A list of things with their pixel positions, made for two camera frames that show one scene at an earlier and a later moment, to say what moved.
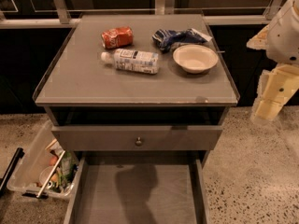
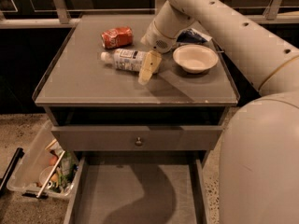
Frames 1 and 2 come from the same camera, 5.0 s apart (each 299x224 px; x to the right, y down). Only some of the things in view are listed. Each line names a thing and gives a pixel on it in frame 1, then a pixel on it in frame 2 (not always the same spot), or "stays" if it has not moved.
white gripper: x=284 y=41 -> x=156 y=38
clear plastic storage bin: x=44 y=170 stays
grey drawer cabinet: x=136 y=101 stays
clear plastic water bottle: x=134 y=61 stays
